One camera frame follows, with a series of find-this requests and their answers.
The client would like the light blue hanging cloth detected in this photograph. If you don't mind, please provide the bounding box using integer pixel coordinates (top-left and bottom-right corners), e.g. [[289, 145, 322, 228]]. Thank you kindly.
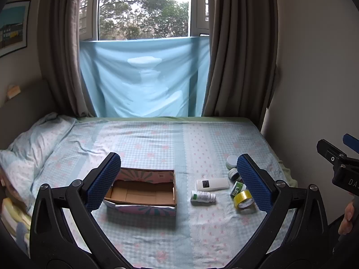
[[79, 36, 211, 118]]

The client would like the cardboard box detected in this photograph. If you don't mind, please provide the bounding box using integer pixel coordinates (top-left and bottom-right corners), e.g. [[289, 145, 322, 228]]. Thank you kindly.
[[104, 167, 178, 217]]

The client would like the window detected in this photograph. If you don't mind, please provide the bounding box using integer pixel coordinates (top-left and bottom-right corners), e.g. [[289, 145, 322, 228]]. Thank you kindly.
[[78, 0, 211, 42]]

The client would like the white pill bottle green label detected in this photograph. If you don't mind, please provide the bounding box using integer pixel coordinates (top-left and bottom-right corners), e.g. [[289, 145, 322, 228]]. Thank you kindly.
[[190, 190, 216, 206]]

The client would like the stack of folded cloths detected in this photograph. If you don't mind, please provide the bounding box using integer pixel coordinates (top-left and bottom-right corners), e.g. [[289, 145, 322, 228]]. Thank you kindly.
[[0, 195, 33, 248]]

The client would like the small green white box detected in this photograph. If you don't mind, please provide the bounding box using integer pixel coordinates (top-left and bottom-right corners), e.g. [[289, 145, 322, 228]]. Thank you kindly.
[[230, 181, 247, 197]]

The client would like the small yellowish box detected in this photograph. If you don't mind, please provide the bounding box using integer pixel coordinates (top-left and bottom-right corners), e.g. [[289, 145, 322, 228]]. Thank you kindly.
[[7, 84, 22, 99]]

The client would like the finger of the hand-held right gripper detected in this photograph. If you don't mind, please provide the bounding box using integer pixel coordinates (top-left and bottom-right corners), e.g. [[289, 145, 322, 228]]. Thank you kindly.
[[342, 134, 359, 154], [316, 139, 348, 164]]

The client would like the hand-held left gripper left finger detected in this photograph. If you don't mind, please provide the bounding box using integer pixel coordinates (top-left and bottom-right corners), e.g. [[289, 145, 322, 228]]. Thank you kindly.
[[29, 152, 131, 269]]

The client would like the yellow tape roll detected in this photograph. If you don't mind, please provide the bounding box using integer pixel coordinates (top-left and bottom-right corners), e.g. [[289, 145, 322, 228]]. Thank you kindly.
[[233, 190, 256, 210]]

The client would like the checkered floral pillow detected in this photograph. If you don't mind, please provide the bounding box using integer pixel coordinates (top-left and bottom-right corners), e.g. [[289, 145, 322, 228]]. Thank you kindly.
[[0, 112, 78, 210]]

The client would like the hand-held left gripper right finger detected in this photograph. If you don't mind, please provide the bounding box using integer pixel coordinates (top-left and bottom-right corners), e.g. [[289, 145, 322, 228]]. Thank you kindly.
[[227, 154, 329, 269]]

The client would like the person's right hand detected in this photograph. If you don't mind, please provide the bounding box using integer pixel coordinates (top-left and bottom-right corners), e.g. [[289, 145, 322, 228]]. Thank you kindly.
[[338, 201, 355, 236]]

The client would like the brown curtain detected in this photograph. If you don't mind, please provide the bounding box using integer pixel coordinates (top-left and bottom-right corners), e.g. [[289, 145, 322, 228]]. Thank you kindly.
[[41, 0, 102, 118], [201, 0, 279, 118]]

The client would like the framed wall picture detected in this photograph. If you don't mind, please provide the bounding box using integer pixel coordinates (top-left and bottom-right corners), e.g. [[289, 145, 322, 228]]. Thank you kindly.
[[0, 0, 31, 58]]

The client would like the white remote control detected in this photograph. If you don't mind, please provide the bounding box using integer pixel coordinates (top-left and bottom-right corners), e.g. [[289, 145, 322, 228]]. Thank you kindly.
[[196, 178, 230, 192]]

